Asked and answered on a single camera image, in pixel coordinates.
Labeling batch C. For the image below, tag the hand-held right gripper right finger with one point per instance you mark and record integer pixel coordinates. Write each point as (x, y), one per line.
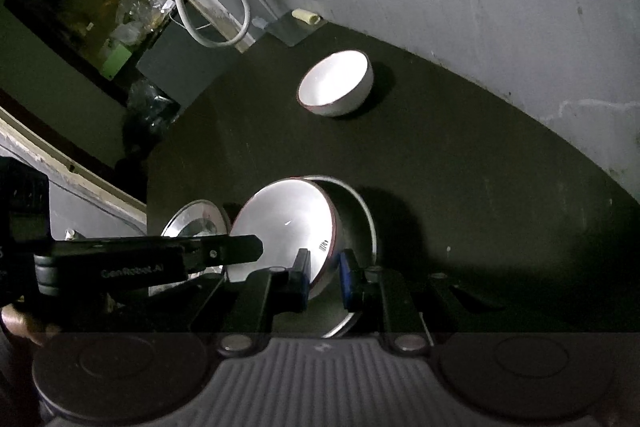
(347, 279)

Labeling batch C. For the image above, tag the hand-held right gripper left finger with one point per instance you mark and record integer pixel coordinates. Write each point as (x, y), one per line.
(300, 279)

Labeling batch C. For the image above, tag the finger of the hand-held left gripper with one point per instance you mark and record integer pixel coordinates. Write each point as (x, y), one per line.
(235, 249)

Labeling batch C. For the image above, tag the round steel plate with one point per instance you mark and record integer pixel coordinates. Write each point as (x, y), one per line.
(192, 219)

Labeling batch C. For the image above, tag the steel bowl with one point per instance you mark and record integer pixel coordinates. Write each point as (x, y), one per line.
(355, 227)

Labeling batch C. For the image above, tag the white ceramic bowl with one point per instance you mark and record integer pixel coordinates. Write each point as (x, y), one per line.
(335, 82)
(285, 222)

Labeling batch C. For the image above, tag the person's left hand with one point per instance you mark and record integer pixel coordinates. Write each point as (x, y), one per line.
(20, 322)

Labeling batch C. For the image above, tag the black plastic bag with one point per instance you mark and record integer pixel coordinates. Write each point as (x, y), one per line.
(150, 107)

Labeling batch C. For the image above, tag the dark cabinet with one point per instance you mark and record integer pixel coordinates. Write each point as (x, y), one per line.
(185, 67)

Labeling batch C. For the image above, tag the green box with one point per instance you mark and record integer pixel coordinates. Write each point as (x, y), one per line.
(115, 59)

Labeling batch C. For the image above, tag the kitchen cleaver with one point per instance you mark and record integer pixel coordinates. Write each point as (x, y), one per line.
(290, 29)

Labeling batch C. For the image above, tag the wooden door frame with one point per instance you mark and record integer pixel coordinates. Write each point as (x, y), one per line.
(75, 177)

